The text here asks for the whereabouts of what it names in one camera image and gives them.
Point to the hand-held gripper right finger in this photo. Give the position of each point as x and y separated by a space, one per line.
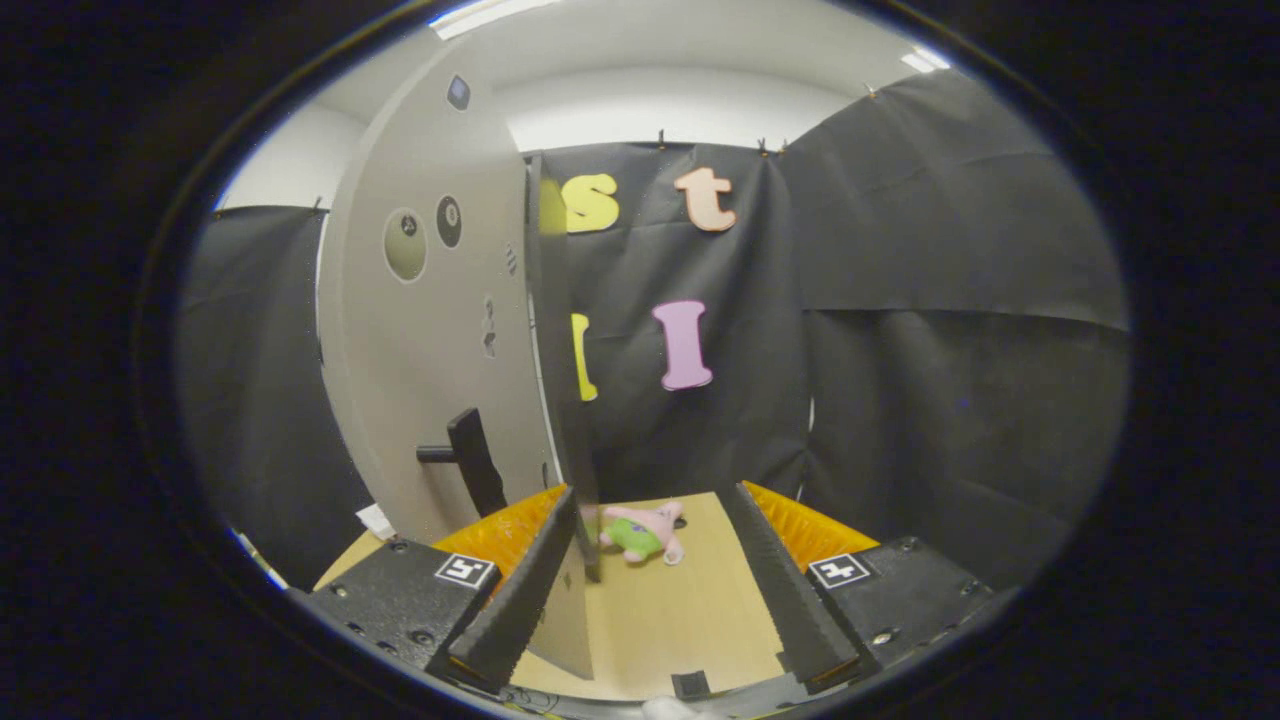
785 600

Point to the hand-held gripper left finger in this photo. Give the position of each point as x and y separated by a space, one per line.
520 600

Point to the dark grey shoe cabinet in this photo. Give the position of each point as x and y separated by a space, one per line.
560 350

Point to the light grey shoe cabinet door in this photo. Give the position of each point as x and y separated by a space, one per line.
430 330

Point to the pink and green plush toy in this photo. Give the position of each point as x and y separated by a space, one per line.
640 533

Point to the black backdrop cloth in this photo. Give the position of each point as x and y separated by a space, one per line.
950 250

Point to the ceiling light panel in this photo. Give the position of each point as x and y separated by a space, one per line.
480 14
925 58

